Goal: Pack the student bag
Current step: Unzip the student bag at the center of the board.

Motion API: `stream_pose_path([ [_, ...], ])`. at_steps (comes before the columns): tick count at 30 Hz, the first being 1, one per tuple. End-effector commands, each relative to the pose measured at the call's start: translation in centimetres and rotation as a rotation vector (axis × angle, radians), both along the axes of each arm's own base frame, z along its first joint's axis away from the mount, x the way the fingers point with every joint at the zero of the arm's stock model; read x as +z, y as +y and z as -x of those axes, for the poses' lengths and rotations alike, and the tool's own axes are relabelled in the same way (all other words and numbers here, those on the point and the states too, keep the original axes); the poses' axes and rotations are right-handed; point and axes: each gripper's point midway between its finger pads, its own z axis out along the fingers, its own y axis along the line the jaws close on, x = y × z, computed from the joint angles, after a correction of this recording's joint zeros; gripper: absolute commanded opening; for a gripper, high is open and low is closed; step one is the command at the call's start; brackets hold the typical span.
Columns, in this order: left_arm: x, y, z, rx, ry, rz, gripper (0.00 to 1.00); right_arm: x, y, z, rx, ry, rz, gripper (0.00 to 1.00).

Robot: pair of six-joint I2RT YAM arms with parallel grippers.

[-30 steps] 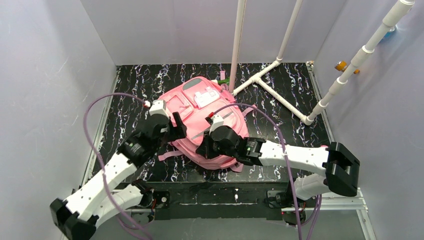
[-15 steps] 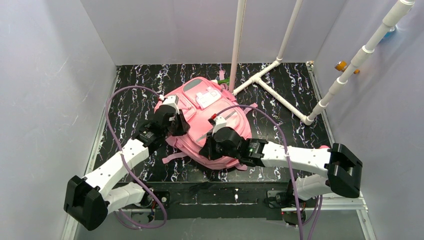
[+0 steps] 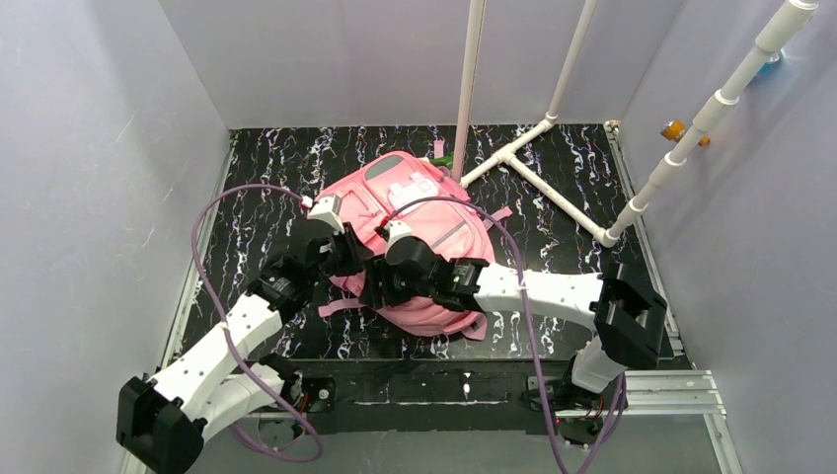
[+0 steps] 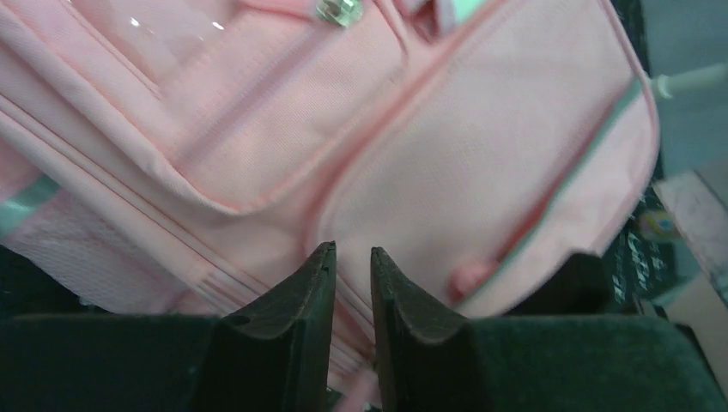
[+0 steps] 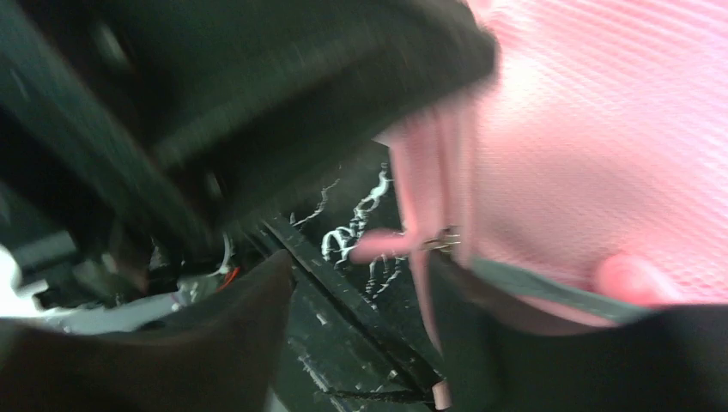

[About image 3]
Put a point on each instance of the green white pipe fitting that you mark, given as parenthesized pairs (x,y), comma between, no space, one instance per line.
(444,161)

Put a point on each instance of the orange yellow wall knob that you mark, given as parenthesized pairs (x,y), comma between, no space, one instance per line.
(673,130)

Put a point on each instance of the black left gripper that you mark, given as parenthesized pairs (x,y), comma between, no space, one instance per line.
(349,255)

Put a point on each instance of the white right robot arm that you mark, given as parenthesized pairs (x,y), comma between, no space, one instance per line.
(624,312)

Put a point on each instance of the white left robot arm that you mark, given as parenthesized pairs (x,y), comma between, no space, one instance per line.
(166,419)

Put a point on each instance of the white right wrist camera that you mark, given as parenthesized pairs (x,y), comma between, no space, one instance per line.
(395,230)

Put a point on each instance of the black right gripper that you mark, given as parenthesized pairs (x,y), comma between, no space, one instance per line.
(378,287)

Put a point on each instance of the pink student backpack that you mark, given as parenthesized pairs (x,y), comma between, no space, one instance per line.
(451,229)

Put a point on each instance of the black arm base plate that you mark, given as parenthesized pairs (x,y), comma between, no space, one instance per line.
(423,395)

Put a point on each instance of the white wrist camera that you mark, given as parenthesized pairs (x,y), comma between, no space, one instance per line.
(327,209)
(395,230)

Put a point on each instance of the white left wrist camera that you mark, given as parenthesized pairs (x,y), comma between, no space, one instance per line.
(327,209)

